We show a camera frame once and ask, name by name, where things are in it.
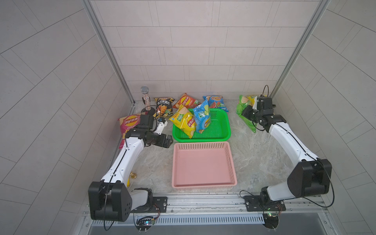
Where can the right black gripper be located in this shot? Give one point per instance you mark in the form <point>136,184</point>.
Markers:
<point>246,111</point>

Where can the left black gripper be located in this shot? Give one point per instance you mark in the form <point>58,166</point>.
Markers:
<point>167,143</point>

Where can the green Lay's chip bag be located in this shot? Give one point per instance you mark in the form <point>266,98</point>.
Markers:
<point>243,102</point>

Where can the yellow Lay's chip bag front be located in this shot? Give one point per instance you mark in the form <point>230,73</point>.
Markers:
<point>184,120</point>

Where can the light blue Lay's chip bag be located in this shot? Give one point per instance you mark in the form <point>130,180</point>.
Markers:
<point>202,116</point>

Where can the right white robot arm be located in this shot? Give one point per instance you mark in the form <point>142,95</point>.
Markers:
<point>311,176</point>

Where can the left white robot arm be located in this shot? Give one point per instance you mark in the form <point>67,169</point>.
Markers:
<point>109,198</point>

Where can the green plastic basket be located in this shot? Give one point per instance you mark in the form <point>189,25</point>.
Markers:
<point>218,131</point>

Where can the pink plastic basket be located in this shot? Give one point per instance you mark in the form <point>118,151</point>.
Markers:
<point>203,165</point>

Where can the pink Lay's chip bag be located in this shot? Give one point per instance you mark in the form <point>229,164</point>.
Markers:
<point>127,123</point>

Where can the black yellow chip bag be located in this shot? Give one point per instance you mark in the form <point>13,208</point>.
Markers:
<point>164,107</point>

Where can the small brass knob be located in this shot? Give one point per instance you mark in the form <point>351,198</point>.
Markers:
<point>133,175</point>

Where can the blue tomato Lay's chip bag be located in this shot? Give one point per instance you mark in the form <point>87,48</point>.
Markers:
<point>216,102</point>

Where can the red Lay's chip bag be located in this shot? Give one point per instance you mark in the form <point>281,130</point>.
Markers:
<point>186,101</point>

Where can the left circuit board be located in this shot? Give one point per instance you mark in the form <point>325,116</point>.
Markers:
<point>145,223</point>

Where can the circuit board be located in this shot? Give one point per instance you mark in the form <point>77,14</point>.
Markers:
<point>271,221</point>
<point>145,223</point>

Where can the right circuit board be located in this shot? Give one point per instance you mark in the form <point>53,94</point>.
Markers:
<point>271,221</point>

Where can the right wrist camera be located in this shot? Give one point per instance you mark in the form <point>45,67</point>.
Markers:
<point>264,103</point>

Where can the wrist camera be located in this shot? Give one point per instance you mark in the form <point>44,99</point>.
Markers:
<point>264,103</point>
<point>161,124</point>

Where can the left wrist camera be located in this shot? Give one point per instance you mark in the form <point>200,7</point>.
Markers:
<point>161,124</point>

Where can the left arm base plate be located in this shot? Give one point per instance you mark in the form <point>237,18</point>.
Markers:
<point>143,201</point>

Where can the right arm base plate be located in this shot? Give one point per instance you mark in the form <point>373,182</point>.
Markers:
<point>262,202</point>

